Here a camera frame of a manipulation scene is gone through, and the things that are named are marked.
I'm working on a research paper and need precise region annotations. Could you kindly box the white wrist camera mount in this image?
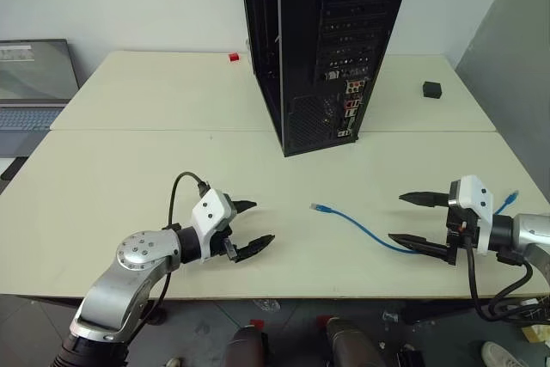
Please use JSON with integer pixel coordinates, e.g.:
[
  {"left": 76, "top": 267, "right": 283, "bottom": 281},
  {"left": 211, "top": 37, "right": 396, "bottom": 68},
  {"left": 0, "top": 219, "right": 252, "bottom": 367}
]
[
  {"left": 448, "top": 174, "right": 494, "bottom": 256},
  {"left": 191, "top": 188, "right": 236, "bottom": 261}
]

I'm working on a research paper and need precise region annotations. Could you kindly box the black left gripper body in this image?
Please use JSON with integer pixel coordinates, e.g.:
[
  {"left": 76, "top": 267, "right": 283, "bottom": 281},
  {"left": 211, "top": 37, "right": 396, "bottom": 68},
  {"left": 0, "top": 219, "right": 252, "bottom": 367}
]
[{"left": 210, "top": 198, "right": 241, "bottom": 263}]

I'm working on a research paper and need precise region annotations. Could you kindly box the black computer tower case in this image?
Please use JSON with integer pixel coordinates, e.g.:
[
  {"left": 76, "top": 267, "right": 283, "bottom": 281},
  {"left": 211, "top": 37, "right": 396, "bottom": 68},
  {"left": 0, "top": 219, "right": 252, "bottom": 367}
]
[{"left": 237, "top": 0, "right": 417, "bottom": 158}]

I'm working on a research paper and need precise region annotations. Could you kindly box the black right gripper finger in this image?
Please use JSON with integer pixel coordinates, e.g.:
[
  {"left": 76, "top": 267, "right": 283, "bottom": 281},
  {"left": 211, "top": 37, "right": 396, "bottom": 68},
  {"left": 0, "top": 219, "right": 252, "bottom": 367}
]
[
  {"left": 398, "top": 191, "right": 452, "bottom": 211},
  {"left": 387, "top": 232, "right": 450, "bottom": 263}
]

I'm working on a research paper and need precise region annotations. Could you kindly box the blue ethernet cable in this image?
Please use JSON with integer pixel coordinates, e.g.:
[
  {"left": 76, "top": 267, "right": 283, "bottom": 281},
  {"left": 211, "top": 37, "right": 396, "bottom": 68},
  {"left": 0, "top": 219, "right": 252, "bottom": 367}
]
[{"left": 309, "top": 189, "right": 520, "bottom": 255}]

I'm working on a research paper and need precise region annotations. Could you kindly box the dark rounded shape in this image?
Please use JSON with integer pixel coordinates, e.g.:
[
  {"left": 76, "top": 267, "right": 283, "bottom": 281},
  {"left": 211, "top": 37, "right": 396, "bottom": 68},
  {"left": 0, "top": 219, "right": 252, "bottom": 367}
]
[
  {"left": 316, "top": 315, "right": 382, "bottom": 367},
  {"left": 223, "top": 318, "right": 271, "bottom": 367}
]

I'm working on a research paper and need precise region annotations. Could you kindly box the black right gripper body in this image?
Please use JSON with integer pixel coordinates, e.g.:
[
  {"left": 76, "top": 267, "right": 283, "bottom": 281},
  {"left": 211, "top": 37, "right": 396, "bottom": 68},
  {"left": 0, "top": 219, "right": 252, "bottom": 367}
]
[{"left": 444, "top": 205, "right": 480, "bottom": 267}]

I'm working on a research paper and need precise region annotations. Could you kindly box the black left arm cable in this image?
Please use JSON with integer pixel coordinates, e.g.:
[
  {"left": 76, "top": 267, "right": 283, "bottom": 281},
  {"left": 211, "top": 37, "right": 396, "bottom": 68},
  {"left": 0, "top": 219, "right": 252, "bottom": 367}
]
[{"left": 139, "top": 172, "right": 211, "bottom": 327}]

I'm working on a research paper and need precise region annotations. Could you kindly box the grey laptop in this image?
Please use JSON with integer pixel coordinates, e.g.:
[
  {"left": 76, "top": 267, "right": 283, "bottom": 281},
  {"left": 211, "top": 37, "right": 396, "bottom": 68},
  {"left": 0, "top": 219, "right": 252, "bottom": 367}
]
[{"left": 0, "top": 39, "right": 83, "bottom": 158}]

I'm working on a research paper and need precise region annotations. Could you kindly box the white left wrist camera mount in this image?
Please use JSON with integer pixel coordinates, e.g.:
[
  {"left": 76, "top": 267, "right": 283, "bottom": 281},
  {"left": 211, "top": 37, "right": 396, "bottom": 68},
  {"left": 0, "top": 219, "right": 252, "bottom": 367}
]
[{"left": 191, "top": 188, "right": 236, "bottom": 261}]

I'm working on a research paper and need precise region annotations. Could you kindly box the small black box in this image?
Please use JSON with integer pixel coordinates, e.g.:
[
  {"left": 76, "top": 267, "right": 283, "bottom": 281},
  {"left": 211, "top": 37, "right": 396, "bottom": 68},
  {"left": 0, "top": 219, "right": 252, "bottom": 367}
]
[{"left": 421, "top": 80, "right": 444, "bottom": 101}]

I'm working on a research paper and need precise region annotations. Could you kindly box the grey partition panel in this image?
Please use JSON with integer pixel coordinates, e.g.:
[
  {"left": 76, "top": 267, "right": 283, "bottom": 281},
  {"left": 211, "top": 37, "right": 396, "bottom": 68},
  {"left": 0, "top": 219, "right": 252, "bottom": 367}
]
[{"left": 454, "top": 0, "right": 550, "bottom": 216}]

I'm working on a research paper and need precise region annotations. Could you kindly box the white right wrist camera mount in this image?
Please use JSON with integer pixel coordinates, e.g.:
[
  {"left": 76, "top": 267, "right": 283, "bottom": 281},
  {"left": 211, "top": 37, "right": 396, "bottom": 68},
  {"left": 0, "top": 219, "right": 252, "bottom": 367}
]
[{"left": 448, "top": 174, "right": 494, "bottom": 256}]

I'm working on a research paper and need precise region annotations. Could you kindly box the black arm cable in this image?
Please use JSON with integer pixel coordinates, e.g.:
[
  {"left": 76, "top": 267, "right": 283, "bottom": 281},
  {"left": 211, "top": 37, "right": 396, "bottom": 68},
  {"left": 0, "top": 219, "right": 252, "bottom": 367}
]
[
  {"left": 139, "top": 172, "right": 211, "bottom": 327},
  {"left": 461, "top": 229, "right": 550, "bottom": 326}
]

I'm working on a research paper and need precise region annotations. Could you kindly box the white shoe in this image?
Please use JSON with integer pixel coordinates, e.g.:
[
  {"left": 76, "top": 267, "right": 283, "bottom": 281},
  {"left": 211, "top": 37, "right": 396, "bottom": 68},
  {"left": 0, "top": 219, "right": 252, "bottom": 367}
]
[{"left": 480, "top": 340, "right": 523, "bottom": 367}]

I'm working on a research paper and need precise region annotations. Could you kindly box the crumpled clear plastic wrap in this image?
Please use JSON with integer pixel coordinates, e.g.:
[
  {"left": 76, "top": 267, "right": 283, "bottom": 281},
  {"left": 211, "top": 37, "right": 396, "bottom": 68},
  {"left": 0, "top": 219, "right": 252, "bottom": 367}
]
[{"left": 252, "top": 298, "right": 282, "bottom": 313}]

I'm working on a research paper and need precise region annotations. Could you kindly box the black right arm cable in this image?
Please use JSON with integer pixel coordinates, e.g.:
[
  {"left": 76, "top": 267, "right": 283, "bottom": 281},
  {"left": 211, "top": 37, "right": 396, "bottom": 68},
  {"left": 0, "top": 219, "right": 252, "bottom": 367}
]
[{"left": 461, "top": 229, "right": 550, "bottom": 326}]

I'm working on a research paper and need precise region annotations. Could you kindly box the yellow cardboard box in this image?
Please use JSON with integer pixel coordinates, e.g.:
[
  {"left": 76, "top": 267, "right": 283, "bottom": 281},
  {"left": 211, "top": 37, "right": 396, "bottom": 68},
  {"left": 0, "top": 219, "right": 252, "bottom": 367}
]
[{"left": 521, "top": 296, "right": 550, "bottom": 347}]

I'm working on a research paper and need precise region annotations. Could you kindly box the black flat device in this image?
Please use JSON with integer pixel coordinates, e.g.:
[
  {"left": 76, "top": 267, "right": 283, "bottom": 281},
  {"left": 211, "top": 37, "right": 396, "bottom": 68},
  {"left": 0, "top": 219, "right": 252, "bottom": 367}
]
[{"left": 0, "top": 155, "right": 28, "bottom": 182}]

